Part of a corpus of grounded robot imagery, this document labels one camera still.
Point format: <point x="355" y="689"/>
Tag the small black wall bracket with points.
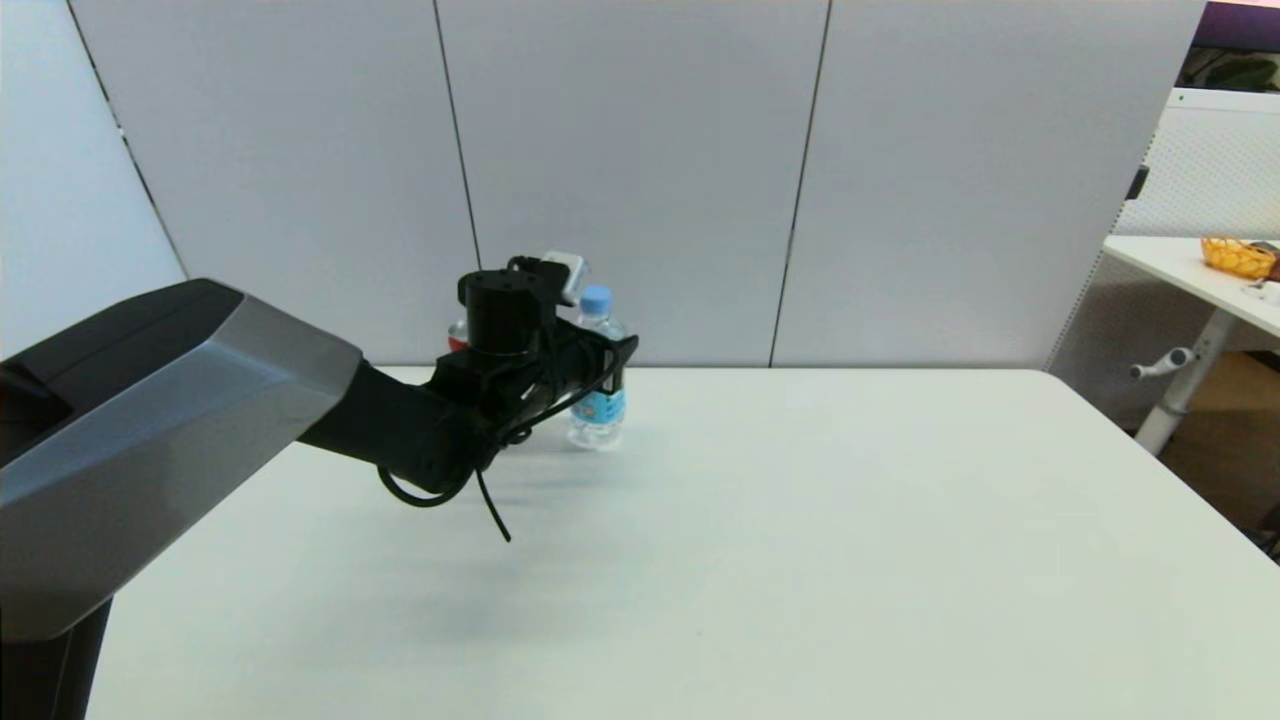
<point x="1134" y="184"/>

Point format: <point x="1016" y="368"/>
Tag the white background desk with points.
<point x="1170" y="262"/>

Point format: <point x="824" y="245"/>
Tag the black and grey left robot arm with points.
<point x="180" y="420"/>

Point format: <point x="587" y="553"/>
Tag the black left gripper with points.
<point x="575" y="365"/>

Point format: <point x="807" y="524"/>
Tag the red cola can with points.
<point x="458" y="336"/>

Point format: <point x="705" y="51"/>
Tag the white pegboard partition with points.
<point x="1210" y="170"/>

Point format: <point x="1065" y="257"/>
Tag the clear soda water bottle blue label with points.
<point x="600" y="410"/>

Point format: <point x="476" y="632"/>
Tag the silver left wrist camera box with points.
<point x="566" y="274"/>

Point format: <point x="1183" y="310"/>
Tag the green plant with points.
<point x="1240" y="72"/>

